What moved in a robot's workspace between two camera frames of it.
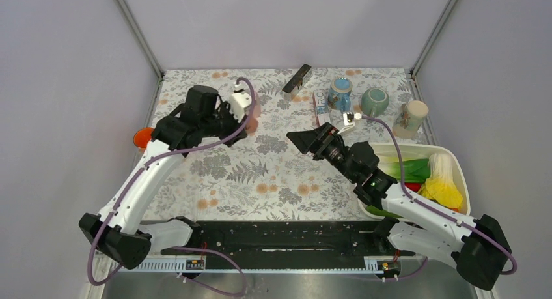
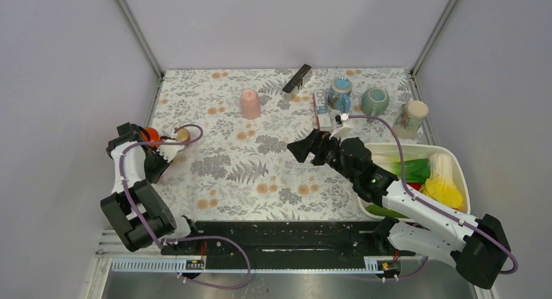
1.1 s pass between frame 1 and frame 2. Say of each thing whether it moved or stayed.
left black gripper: moved
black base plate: stayed
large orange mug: stayed
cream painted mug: stayed
